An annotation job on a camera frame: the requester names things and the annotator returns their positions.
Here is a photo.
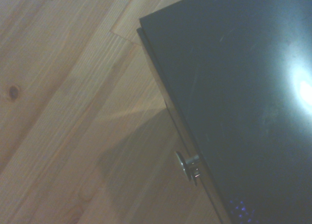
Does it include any black drawer front panel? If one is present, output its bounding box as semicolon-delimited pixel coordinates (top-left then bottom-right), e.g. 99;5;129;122
136;27;231;224

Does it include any black drawer cabinet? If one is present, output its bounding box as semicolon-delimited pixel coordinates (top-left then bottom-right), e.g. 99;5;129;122
139;0;312;224

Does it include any silver round drawer knob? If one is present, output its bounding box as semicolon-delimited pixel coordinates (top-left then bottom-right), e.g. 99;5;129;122
174;150;202;186

